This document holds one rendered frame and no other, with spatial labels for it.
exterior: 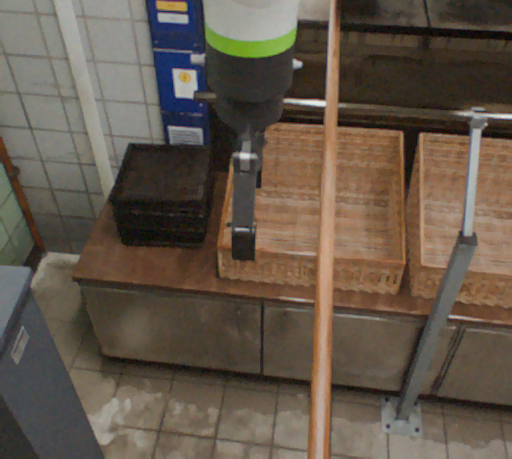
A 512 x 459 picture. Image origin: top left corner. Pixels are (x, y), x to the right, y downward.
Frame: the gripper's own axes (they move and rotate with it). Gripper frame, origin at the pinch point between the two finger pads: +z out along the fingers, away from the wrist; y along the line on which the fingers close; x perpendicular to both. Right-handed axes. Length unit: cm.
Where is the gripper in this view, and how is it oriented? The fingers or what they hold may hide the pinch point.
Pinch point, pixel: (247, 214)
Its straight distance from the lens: 77.0
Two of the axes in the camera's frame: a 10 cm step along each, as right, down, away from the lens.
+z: -0.2, 7.2, 6.9
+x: 10.0, 0.6, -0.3
